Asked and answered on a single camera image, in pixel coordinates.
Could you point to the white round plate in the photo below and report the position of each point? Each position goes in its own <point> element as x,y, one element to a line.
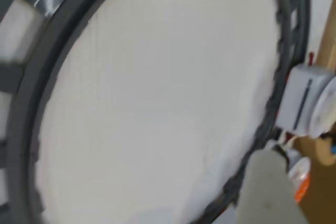
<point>326,108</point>

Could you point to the orange salmon sushi toy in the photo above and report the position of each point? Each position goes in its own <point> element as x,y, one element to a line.
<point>302,190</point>

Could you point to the grey circular toy train track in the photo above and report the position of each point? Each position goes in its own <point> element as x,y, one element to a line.
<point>36,85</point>

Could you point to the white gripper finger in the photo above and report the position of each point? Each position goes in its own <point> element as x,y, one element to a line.
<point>265,195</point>

